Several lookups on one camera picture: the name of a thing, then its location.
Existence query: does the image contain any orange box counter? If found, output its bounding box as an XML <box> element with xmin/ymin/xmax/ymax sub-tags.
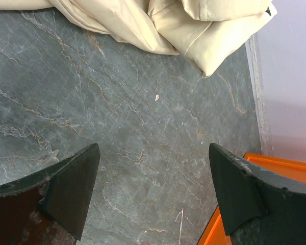
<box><xmin>197</xmin><ymin>153</ymin><xmax>306</xmax><ymax>245</ymax></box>

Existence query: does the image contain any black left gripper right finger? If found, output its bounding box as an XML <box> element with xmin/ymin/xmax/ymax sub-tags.
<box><xmin>209</xmin><ymin>143</ymin><xmax>306</xmax><ymax>244</ymax></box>

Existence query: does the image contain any beige crumpled cloth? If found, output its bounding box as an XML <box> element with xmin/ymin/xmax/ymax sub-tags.
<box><xmin>0</xmin><ymin>0</ymin><xmax>277</xmax><ymax>77</ymax></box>

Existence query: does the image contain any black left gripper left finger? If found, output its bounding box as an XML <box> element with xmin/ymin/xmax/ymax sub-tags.
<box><xmin>0</xmin><ymin>143</ymin><xmax>100</xmax><ymax>244</ymax></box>

